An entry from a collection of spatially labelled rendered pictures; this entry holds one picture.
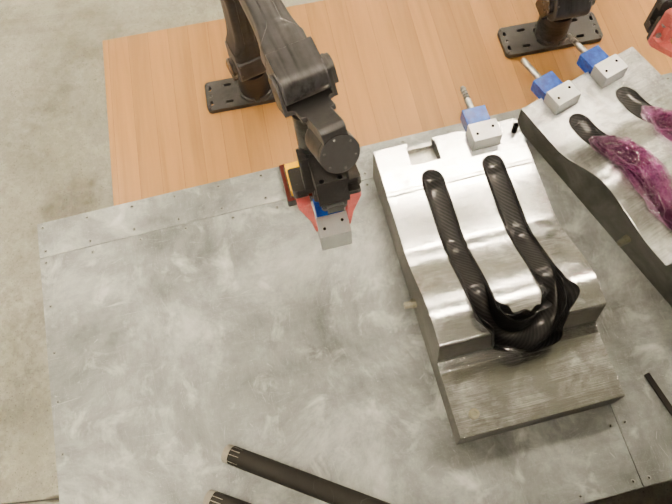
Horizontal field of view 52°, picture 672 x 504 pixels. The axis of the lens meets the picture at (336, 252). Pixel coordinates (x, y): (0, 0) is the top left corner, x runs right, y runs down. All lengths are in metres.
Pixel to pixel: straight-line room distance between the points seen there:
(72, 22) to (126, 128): 1.40
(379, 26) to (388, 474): 0.89
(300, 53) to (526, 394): 0.60
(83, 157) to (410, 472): 1.67
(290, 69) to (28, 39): 1.97
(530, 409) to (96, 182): 1.67
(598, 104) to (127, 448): 1.01
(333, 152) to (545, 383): 0.49
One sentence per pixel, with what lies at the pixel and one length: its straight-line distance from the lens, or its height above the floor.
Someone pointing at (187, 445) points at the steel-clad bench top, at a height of 0.80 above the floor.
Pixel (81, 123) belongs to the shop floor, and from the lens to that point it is 2.53.
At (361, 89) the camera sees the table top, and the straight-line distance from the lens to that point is 1.41.
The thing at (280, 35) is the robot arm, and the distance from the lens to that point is 0.96.
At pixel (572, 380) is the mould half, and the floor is 0.86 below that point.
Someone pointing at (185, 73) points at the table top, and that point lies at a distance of 1.49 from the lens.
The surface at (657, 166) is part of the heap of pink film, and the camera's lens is 1.26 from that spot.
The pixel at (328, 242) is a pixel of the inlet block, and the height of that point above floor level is 0.93.
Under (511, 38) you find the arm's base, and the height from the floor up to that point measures 0.81.
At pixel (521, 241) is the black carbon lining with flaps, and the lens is 1.17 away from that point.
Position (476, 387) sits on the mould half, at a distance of 1.11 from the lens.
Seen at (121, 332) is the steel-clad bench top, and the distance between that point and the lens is 1.26.
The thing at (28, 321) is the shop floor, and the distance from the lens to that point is 2.27.
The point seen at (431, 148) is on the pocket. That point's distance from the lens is 1.26.
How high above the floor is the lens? 1.93
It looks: 66 degrees down
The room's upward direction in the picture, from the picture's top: 7 degrees counter-clockwise
